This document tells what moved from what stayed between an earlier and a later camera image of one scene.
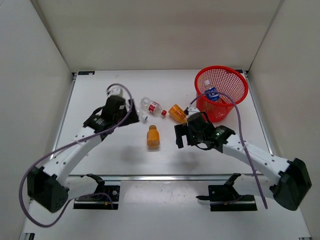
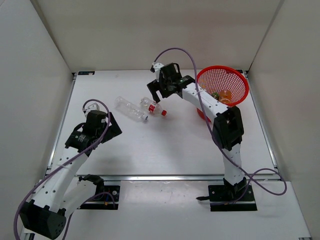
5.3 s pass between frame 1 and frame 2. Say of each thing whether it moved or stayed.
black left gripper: moved
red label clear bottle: stayed
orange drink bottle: moved
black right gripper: moved
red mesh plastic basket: stayed
